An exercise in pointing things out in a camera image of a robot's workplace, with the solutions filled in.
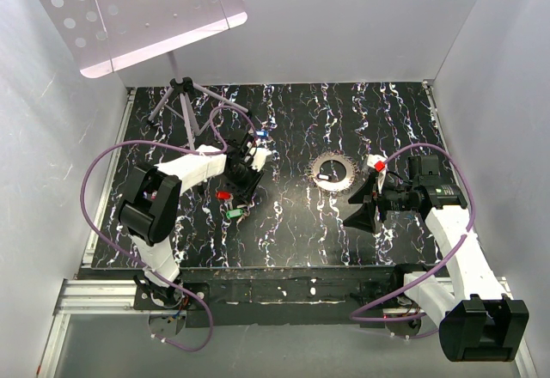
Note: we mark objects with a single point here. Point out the aluminium front rail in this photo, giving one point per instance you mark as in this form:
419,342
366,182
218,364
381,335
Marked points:
87,297

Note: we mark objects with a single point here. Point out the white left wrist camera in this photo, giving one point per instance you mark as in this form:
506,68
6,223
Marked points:
257,157

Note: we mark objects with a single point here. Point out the key with red tag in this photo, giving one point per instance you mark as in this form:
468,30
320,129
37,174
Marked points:
225,197

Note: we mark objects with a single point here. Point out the key with blue tag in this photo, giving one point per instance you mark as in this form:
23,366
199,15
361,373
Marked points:
261,134

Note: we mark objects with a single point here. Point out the key with green tag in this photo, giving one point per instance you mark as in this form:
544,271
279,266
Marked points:
237,213

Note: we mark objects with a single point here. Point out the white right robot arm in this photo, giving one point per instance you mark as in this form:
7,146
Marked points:
476,319

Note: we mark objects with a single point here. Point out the white perforated music stand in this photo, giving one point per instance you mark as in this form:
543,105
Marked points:
105,36

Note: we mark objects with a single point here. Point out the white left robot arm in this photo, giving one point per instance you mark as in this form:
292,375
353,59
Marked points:
149,205

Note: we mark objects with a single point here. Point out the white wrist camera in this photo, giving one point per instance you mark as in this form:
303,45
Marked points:
377,163
257,157

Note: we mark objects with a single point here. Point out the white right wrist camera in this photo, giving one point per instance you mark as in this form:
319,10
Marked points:
377,163

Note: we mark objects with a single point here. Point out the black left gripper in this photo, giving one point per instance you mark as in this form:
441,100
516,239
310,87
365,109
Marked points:
247,190

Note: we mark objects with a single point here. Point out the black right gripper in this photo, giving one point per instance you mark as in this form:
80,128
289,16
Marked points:
363,218

